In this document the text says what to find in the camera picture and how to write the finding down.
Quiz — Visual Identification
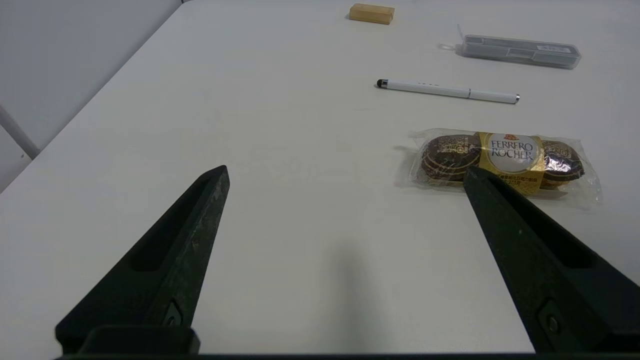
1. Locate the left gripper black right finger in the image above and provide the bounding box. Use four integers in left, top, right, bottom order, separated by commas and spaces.
463, 166, 640, 355

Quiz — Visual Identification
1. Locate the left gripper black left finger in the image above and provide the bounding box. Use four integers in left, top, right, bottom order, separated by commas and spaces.
55, 165, 231, 355

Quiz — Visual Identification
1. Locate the Ferrero Rocher chocolate pack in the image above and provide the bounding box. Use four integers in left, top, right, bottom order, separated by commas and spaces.
407, 128, 603, 208

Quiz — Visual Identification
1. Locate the white pen with black tip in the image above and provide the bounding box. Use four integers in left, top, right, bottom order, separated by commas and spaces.
376, 79, 521, 105

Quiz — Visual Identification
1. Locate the grey transparent pencil lead case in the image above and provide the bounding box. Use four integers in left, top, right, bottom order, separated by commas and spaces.
440, 25, 582, 70

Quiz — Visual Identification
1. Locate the small wooden block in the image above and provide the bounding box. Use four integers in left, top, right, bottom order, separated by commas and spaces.
348, 3, 396, 26

